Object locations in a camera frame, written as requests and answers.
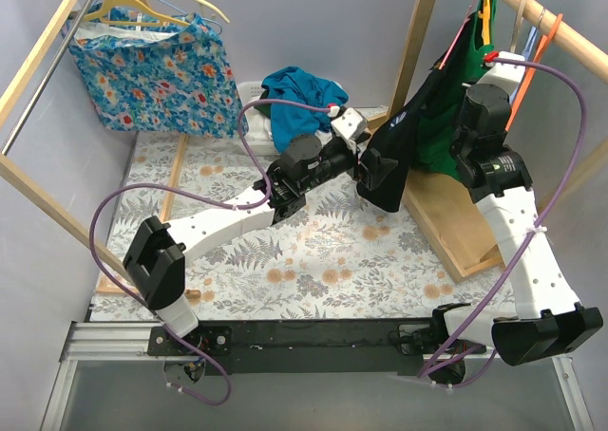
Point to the left wooden clothes rack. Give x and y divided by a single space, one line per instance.
64 148

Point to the light blue hanger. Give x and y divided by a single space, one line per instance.
532 38

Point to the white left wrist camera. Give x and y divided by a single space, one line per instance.
348 124

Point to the wooden clothes rack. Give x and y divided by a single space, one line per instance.
64 148
569 40

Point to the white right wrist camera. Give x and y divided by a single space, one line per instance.
505 76

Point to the orange plastic hanger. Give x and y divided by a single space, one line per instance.
544 43

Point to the white perforated plastic basket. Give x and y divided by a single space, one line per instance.
272 126

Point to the white floral print t-shirt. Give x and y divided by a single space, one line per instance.
259 130

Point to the right wooden clothes rack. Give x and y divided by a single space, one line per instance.
569 40

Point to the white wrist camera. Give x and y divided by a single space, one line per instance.
348 124
505 76

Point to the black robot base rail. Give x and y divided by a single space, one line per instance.
391 345

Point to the blue floral garment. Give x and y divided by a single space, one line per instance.
172 78

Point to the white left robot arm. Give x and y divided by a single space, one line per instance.
159 253

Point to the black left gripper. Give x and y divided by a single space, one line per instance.
360 166

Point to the black t-shirt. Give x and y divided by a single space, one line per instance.
395 139

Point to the right wooden rack base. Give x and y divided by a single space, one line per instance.
452 225

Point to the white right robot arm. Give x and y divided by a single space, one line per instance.
531 312

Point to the metal rod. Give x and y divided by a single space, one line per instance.
28 68

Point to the yellow plastic hanger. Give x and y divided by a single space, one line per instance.
159 19

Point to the beige wooden hanger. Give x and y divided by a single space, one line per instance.
517 26

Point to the floral patterned table mat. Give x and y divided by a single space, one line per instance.
337 258

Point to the bright green t-shirt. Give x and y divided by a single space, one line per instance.
444 92

